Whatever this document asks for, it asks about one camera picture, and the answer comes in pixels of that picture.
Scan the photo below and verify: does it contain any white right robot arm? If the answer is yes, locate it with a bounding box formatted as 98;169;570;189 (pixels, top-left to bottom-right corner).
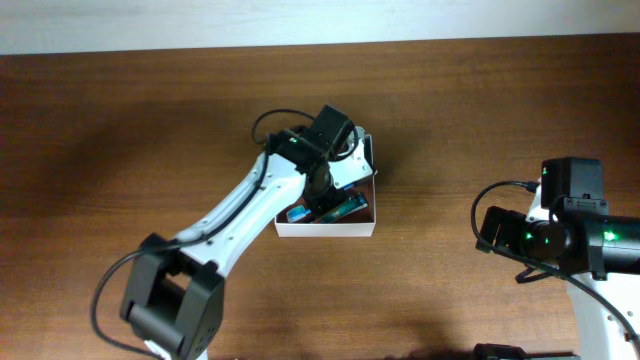
471;177;639;359

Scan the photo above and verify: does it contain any blue white toothbrush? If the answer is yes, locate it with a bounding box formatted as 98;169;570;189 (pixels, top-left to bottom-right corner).
286;187;357;224

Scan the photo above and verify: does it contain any teal toothpaste tube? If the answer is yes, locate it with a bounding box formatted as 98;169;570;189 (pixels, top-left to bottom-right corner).
315;193;368;224

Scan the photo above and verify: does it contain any white cardboard box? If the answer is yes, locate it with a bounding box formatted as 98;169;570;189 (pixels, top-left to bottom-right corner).
273;133;377;239

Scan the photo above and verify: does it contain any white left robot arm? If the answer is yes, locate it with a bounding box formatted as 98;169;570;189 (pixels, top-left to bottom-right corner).
120;127;375;359

